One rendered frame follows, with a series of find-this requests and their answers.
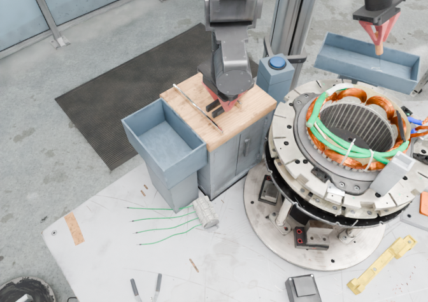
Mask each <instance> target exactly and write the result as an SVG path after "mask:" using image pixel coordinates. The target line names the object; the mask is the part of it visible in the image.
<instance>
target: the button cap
mask: <svg viewBox="0 0 428 302"><path fill-rule="evenodd" d="M270 65H271V66H272V67H274V68H282V67H284V65H285V60H284V59H283V58H282V57H279V56H275V57H272V58H271V59H270Z"/></svg>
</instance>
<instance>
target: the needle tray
mask: <svg viewBox="0 0 428 302"><path fill-rule="evenodd" d="M421 58H422V56H421V55H416V54H411V53H409V52H404V51H401V50H396V49H394V48H389V47H385V46H383V53H382V54H381V56H380V58H379V56H378V55H376V52H375V44H374V43H370V42H367V41H362V40H358V39H355V38H351V37H348V36H343V35H340V34H336V33H333V32H328V31H327V32H326V34H325V37H324V40H323V42H322V45H321V47H320V50H319V51H318V54H317V58H316V60H315V63H314V66H313V67H314V68H318V69H322V70H324V71H328V72H331V73H336V74H338V77H337V79H341V81H343V79H345V80H351V81H352V84H355V85H356V84H357V82H362V83H366V84H369V85H372V86H374V87H378V86H379V87H383V88H386V89H390V90H394V91H397V92H400V93H403V94H407V95H410V94H411V92H412V91H413V89H414V88H415V87H416V85H417V84H418V79H419V74H420V63H421ZM373 67H374V68H373ZM379 67H380V68H379ZM371 68H372V69H371ZM379 70H381V71H379Z"/></svg>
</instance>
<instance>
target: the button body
mask: <svg viewBox="0 0 428 302"><path fill-rule="evenodd" d="M275 56H279V57H282V58H283V59H284V60H285V61H286V63H287V65H286V68H285V69H283V70H274V69H271V68H270V67H269V66H268V60H269V59H270V58H272V57H275ZM294 70H295V69H294V67H293V66H292V65H291V63H290V62H289V61H288V60H287V58H286V57H285V56H284V55H283V54H277V55H273V56H270V57H265V58H262V59H260V61H259V68H258V73H257V81H256V85H257V86H258V87H260V88H261V89H262V90H263V91H264V92H266V93H267V94H269V95H270V96H271V97H272V98H273V99H274V100H276V101H277V104H276V108H277V106H278V105H279V103H280V102H283V103H285V102H286V101H285V100H283V99H284V97H285V96H286V95H287V94H288V93H289V89H290V84H291V81H292V77H293V74H294ZM276 108H275V109H274V110H273V114H272V117H271V122H270V125H271V123H272V121H273V116H274V114H275V110H276ZM270 125H269V126H270Z"/></svg>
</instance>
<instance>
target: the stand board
mask: <svg viewBox="0 0 428 302"><path fill-rule="evenodd" d="M202 79H203V75H202V74H201V73H198V74H196V75H194V76H193V77H191V78H189V79H187V80H185V81H184V82H182V83H180V84H178V85H177V87H179V88H180V89H181V90H182V91H183V92H184V93H185V94H186V95H187V96H188V97H189V98H190V99H191V100H192V101H193V102H194V103H195V104H196V105H197V106H198V107H200V109H202V111H203V112H205V114H207V116H209V118H210V119H212V121H214V122H215V123H216V124H217V125H218V126H219V127H220V128H221V129H222V130H223V131H224V135H222V136H221V135H220V134H219V133H218V132H217V131H216V130H215V129H214V128H213V127H212V126H211V125H210V124H209V123H208V122H207V121H206V120H205V119H204V118H203V117H202V116H201V115H200V114H199V113H198V112H197V111H196V110H195V109H193V107H191V105H189V104H188V102H186V100H184V98H182V97H181V95H179V93H177V91H175V90H174V88H171V89H169V90H167V91H165V92H163V93H162V94H160V98H163V99H164V100H165V101H166V102H167V103H168V104H169V105H170V106H171V107H172V109H174V111H175V112H176V113H177V114H179V116H181V118H182V119H183V120H184V121H186V123H188V125H189V126H190V127H191V128H192V129H193V130H194V131H195V132H196V133H197V134H198V135H199V136H200V137H201V138H202V139H203V140H204V141H205V142H206V149H207V150H208V151H209V152H212V151H213V150H214V149H216V148H217V147H219V146H221V145H222V144H223V143H225V142H226V141H228V140H229V139H231V138H232V137H234V136H235V135H237V134H238V133H240V132H241V131H242V130H244V129H246V128H247V127H248V126H250V125H252V124H253V123H254V122H256V121H258V120H259V119H261V118H262V117H263V116H265V115H267V114H268V113H269V112H271V111H272V110H274V109H275V108H276V104H277V101H276V100H274V99H273V98H272V97H271V96H270V95H269V94H267V93H266V92H264V91H263V90H262V89H261V88H260V87H258V86H257V85H256V84H255V85H254V87H253V88H252V89H250V90H249V91H248V92H246V93H244V94H243V95H242V96H241V97H240V98H239V99H238V100H239V101H240V102H241V103H242V109H241V110H240V109H239V108H238V107H236V106H235V105H234V106H233V107H232V109H231V110H229V111H228V112H223V113H222V114H220V115H219V116H217V117H215V118H213V117H212V116H211V113H212V112H213V111H214V110H216V109H217V108H219V107H221V105H219V106H217V107H216V108H214V109H213V110H212V111H210V112H207V111H206V106H207V105H209V104H210V103H212V102H214V99H213V98H212V97H211V95H210V94H209V92H208V91H207V90H206V89H205V88H204V86H203V85H202V83H201V80H202Z"/></svg>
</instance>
